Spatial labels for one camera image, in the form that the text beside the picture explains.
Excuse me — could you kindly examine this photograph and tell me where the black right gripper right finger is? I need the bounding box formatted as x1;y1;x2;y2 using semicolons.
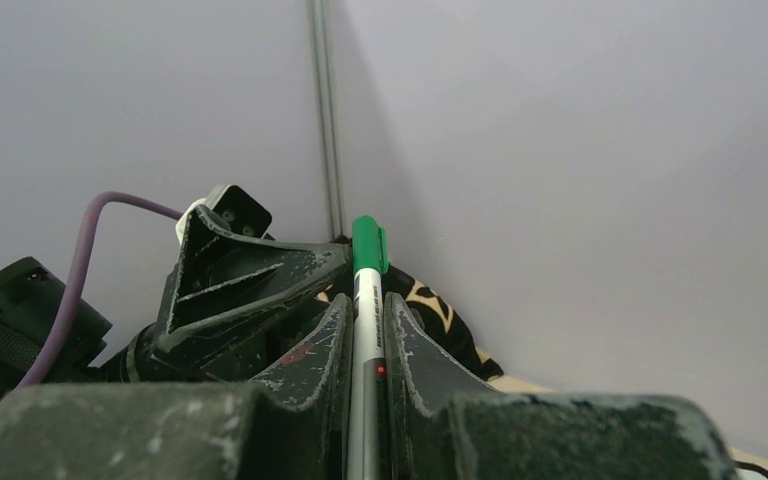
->
383;293;738;479

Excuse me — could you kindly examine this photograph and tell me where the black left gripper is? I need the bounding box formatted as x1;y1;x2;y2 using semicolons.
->
122;205;351;383

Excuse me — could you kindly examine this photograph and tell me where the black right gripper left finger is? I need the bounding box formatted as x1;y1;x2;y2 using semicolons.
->
0;295;353;479

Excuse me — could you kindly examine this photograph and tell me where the green whiteboard marker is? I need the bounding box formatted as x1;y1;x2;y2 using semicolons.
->
346;268;387;480

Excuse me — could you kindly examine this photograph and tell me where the green marker cap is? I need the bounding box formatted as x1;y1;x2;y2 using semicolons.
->
351;215;390;275

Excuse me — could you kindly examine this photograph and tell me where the black floral plush blanket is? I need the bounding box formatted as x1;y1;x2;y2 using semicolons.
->
317;264;506;382

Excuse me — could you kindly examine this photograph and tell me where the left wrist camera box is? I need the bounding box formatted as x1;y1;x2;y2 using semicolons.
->
175;185;273;244

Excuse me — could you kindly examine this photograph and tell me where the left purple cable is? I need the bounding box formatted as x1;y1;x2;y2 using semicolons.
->
0;192;185;440

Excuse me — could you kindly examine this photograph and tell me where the aluminium frame post left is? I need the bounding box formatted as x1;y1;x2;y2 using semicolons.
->
306;0;346;237

